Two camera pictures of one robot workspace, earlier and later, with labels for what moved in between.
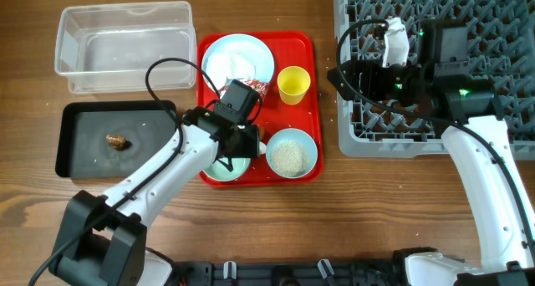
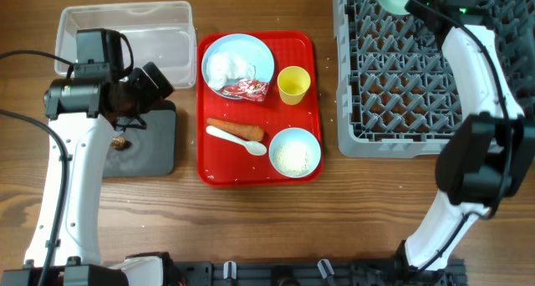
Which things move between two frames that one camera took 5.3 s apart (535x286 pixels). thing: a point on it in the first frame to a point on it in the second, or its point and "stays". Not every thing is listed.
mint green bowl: [218, 171] to [391, 0]
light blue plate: [252, 48] stays
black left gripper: [252, 149] to [153, 95]
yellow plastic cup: [293, 83] stays
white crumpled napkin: [221, 66] stays
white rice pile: [290, 158] stays
